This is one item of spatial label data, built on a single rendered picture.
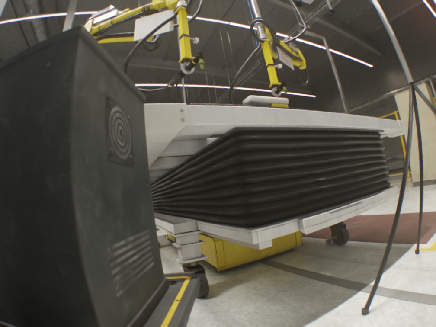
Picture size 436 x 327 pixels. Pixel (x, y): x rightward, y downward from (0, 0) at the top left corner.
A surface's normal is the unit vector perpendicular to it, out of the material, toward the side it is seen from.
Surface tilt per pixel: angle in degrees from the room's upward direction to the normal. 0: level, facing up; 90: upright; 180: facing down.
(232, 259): 90
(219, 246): 90
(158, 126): 90
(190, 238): 90
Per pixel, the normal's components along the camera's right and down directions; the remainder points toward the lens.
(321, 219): 0.39, -0.16
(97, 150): 0.99, -0.14
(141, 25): -0.18, -0.09
